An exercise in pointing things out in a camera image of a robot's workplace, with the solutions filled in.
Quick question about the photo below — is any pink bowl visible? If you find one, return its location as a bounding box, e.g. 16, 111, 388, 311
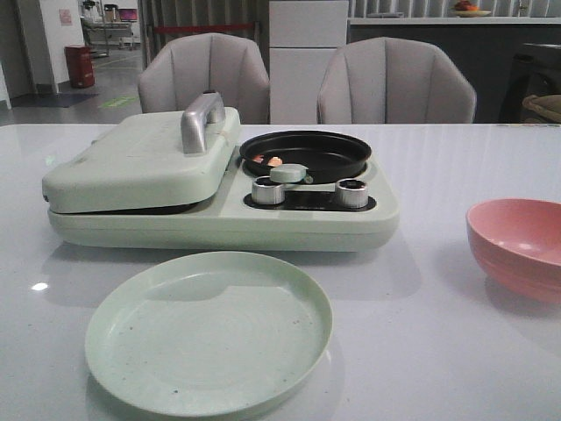
466, 198, 560, 303

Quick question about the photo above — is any left silver control knob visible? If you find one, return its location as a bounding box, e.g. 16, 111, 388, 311
251, 176, 285, 205

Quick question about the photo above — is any grey upholstered chair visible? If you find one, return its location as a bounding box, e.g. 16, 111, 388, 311
316, 37, 477, 125
138, 33, 270, 125

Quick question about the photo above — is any right silver control knob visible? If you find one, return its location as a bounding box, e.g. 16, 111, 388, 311
334, 178, 369, 209

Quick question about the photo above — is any white cabinet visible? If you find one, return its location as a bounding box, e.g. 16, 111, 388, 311
269, 1, 349, 125

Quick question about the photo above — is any red bin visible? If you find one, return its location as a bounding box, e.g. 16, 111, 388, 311
64, 45, 95, 89

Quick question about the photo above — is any orange shrimp piece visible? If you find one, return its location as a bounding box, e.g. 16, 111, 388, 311
252, 154, 283, 167

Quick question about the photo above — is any fruit plate on counter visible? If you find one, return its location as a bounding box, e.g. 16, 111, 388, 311
451, 0, 492, 18

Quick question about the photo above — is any dark grey counter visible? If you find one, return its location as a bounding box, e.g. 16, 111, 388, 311
348, 17, 560, 123

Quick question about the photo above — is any mint green round plate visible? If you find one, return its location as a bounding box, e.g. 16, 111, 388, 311
85, 251, 333, 418

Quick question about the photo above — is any mint green breakfast maker base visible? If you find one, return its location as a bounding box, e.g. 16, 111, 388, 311
49, 145, 399, 252

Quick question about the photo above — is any left grey upholstered chair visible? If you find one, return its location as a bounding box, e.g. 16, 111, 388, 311
138, 33, 270, 125

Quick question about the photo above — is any mint green sandwich maker lid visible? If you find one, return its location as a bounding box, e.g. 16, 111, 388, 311
42, 107, 241, 214

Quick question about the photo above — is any right grey upholstered chair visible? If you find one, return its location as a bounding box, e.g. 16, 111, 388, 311
316, 37, 477, 125

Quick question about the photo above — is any silver control knob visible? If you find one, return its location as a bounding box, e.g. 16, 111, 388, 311
334, 178, 369, 209
251, 176, 285, 205

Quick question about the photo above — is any black round frying pan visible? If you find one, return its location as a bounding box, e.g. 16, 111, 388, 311
239, 130, 372, 184

